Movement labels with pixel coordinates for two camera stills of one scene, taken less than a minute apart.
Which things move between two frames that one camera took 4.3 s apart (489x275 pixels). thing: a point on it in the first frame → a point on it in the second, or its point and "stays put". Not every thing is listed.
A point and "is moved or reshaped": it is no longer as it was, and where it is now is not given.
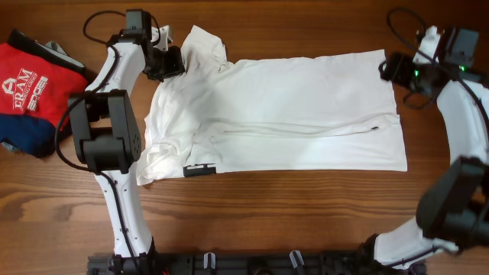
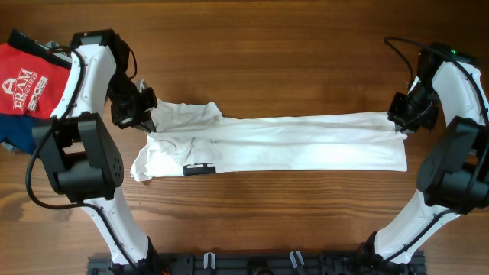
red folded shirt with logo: x=34 y=83 stays put
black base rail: x=246 y=264 stays put
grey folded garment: x=54 y=45 stays put
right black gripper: x=394 y=69 → x=403 y=112
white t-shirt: x=324 y=112 is moved or reshaped
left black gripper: x=168 y=66 → x=134 y=111
